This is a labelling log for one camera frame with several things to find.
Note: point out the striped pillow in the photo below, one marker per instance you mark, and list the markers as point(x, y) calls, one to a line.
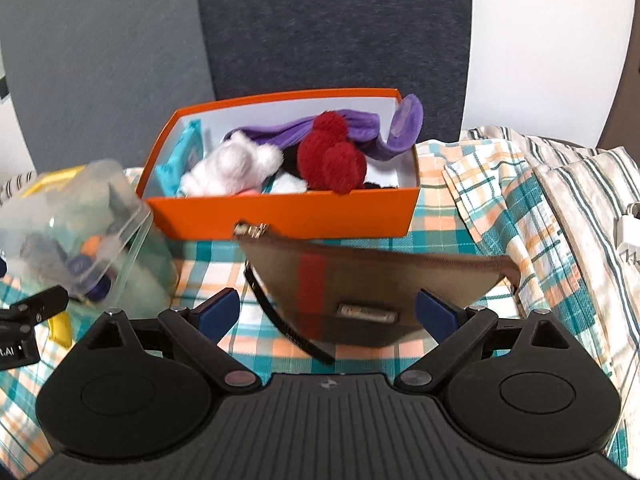
point(13, 186)

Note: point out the orange cardboard box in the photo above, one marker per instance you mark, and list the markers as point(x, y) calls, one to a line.
point(385, 211)

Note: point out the red pompom plush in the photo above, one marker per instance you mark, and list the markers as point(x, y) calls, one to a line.
point(327, 160)

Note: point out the white fluffy plush toy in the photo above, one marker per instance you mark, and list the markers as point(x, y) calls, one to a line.
point(237, 165)

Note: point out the green translucent storage box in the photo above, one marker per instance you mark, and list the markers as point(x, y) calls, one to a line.
point(134, 273)

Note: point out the olive striped pouch bag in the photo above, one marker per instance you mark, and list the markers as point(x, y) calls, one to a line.
point(316, 294)

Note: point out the clear plastic box lid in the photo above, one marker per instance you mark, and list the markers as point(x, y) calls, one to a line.
point(71, 228)

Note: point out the turquoise cloth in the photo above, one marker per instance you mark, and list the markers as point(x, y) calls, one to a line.
point(187, 152)

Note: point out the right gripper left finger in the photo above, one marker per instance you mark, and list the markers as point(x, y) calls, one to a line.
point(194, 335)

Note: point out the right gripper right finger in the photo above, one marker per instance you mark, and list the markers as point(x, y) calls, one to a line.
point(460, 334)

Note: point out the white charger with cable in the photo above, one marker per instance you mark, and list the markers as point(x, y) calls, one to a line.
point(627, 235)

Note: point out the purple fleece cloth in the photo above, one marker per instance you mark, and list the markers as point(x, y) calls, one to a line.
point(364, 129)

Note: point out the gray padded headboard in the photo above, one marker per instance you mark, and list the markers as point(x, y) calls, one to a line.
point(92, 79)

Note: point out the yellow box latch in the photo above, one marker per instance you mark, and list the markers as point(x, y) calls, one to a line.
point(60, 330)

